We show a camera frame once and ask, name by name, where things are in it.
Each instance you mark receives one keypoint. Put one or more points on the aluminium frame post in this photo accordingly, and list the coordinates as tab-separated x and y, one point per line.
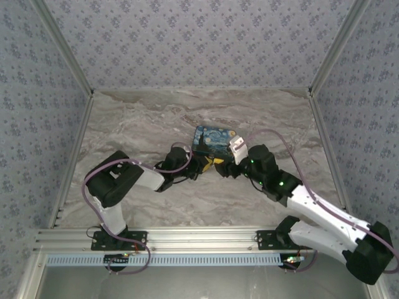
62	46
339	46

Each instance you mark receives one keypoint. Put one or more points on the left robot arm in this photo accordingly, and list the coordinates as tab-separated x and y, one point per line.
109	183

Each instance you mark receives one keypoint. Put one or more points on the aluminium side rail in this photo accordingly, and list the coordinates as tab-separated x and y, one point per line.
328	149
73	155

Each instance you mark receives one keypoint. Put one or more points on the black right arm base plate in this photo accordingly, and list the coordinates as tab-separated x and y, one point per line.
268	241

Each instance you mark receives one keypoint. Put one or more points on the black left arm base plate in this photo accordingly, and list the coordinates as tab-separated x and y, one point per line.
103	241

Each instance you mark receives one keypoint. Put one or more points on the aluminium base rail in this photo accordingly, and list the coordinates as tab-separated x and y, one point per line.
193	238

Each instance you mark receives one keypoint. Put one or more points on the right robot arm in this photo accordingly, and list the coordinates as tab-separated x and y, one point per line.
327	215

